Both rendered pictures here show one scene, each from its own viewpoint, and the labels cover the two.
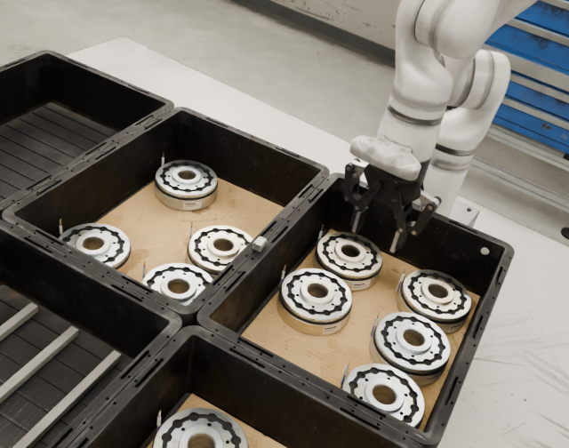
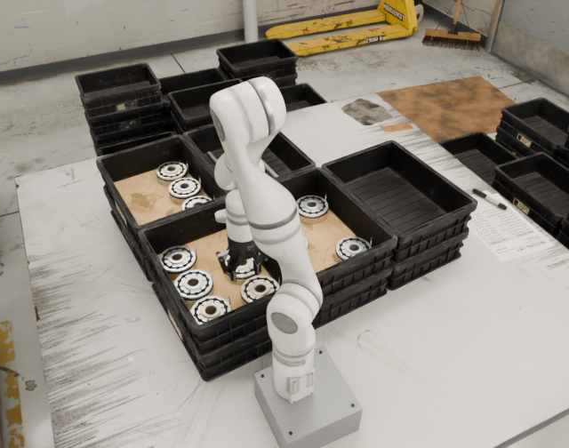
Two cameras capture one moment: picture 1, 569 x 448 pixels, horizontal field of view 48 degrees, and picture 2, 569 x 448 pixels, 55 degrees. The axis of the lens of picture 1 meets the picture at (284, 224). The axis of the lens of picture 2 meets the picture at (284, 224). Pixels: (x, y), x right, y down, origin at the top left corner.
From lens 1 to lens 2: 1.67 m
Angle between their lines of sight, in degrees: 87
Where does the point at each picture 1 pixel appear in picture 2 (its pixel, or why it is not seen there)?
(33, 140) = (420, 213)
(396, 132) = not seen: hidden behind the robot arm
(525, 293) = not seen: outside the picture
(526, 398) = (157, 396)
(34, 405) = not seen: hidden behind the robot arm
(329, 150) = (452, 433)
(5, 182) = (381, 199)
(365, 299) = (235, 294)
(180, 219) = (330, 247)
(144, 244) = (316, 230)
